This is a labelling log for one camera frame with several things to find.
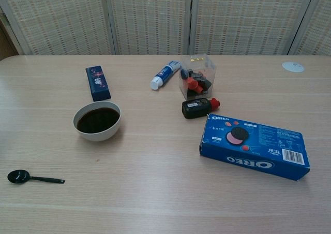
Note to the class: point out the black plastic spoon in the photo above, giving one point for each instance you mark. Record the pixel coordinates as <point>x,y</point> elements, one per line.
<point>18,176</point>

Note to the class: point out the white bowl with dark liquid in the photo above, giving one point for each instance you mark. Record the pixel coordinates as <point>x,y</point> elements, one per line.
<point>98,136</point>

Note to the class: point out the black ink bottle red cap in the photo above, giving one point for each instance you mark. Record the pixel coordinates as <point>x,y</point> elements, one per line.
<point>194,109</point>

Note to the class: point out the blue white toothpaste tube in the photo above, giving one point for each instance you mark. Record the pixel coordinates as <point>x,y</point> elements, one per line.
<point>163,74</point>

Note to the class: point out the small bottle red cap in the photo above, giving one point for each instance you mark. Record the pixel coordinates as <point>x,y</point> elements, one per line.
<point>192,82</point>
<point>198,89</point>

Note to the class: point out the small bottle blue cap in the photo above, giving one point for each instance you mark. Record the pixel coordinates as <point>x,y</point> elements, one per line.
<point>184,74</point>

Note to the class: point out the clear plastic cube box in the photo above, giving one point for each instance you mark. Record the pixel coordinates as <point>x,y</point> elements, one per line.
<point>208,69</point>

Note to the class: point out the dark blue patterned box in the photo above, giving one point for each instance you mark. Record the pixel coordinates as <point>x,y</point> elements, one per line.
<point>98,84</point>

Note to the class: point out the woven folding screen panel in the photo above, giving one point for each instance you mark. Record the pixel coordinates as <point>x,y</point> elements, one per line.
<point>150,19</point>
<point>245,19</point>
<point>64,19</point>
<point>318,32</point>

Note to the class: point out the blue Oreo cookie box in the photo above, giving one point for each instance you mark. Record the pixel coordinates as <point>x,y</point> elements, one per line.
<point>245,161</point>

